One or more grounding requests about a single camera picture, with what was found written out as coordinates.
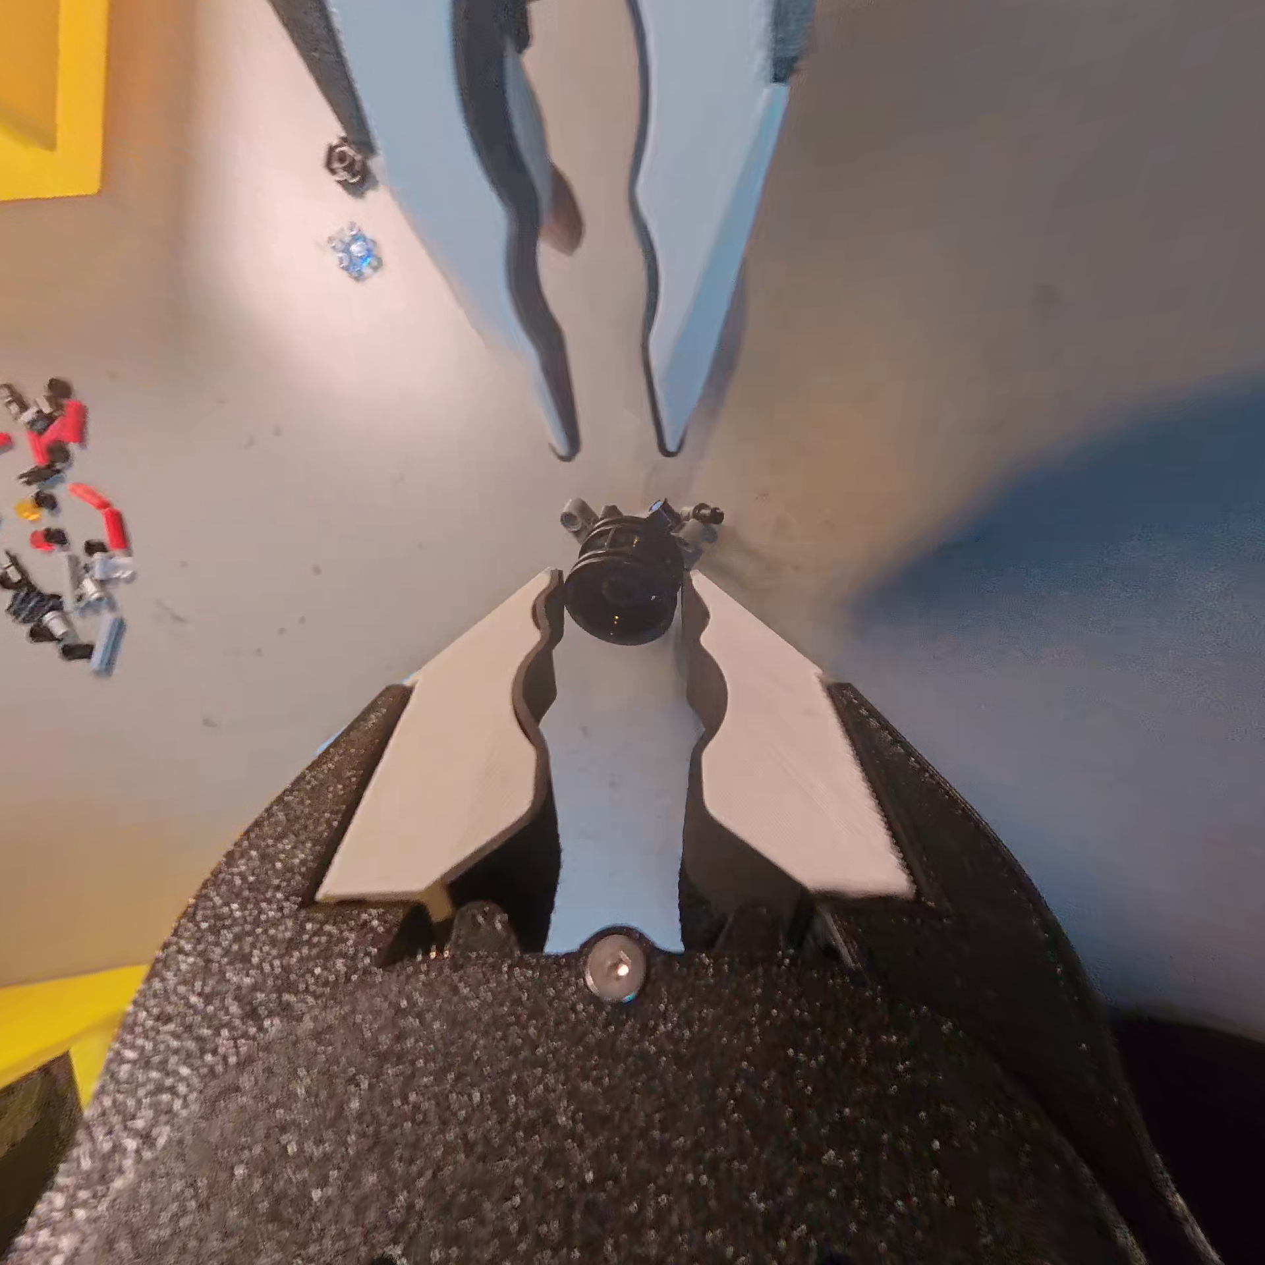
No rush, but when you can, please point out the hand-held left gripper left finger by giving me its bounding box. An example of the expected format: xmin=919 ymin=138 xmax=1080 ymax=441
xmin=314 ymin=568 xmax=566 ymax=950

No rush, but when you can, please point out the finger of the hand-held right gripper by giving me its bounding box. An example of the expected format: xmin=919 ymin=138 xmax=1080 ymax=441
xmin=628 ymin=0 xmax=795 ymax=459
xmin=331 ymin=0 xmax=581 ymax=463

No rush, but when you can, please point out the person's right hand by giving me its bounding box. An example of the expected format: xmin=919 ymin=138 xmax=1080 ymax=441
xmin=537 ymin=166 xmax=587 ymax=256

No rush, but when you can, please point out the pile of small toy bricks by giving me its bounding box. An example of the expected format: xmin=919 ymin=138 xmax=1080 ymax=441
xmin=0 ymin=377 xmax=139 ymax=679

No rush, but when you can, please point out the small black grey brick assembly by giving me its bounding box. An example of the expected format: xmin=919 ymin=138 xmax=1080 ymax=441
xmin=560 ymin=498 xmax=725 ymax=569

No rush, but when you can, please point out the open-front yellow plastic bin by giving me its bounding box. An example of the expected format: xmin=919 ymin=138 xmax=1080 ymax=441
xmin=0 ymin=0 xmax=108 ymax=204

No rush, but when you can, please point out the black toy wheel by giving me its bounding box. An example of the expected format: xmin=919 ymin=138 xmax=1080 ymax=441
xmin=563 ymin=509 xmax=688 ymax=648

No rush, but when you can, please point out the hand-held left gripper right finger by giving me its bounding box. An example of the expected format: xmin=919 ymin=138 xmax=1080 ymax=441
xmin=680 ymin=573 xmax=916 ymax=950

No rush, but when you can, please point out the blue translucent round brick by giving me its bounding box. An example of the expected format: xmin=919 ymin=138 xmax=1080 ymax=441
xmin=328 ymin=221 xmax=382 ymax=281

